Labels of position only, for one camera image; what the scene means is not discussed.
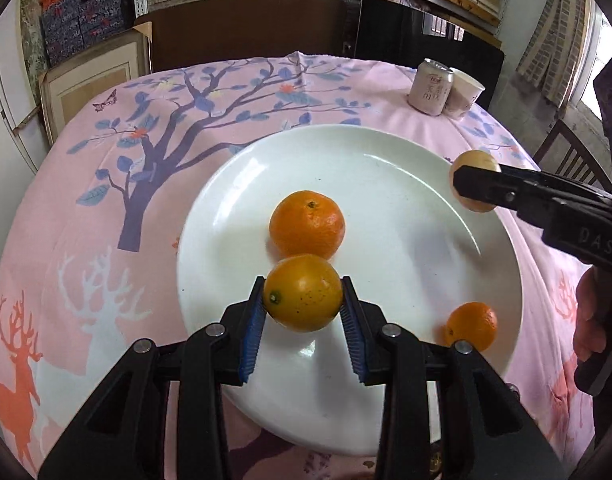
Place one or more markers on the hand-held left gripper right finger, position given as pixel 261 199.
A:
pixel 353 340

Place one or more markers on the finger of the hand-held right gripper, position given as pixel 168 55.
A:
pixel 485 185

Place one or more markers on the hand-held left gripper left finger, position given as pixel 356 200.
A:
pixel 253 335

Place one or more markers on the pale yellow round fruit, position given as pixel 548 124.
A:
pixel 478 160

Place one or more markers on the orange mandarin fruit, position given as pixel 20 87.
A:
pixel 303 292
pixel 473 325
pixel 307 223

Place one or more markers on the white oval plate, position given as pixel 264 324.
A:
pixel 361 175

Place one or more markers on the person's right hand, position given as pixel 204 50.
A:
pixel 588 310

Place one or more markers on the wooden chair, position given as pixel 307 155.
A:
pixel 575 155

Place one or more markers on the white paper cup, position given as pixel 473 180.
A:
pixel 463 92

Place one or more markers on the pink drink can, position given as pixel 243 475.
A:
pixel 430 87

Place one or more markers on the plaid curtain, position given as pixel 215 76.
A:
pixel 550 35

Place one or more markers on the black glossy panel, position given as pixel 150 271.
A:
pixel 400 30

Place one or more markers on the pink printed tablecloth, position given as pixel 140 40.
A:
pixel 86 260

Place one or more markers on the brown cardboard sheet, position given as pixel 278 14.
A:
pixel 236 35

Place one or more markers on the framed picture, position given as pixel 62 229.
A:
pixel 86 75

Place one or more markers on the white board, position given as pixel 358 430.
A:
pixel 11 90

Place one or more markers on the stack of patterned gift boxes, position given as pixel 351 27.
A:
pixel 86 15

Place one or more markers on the green patterned board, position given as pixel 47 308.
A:
pixel 33 25

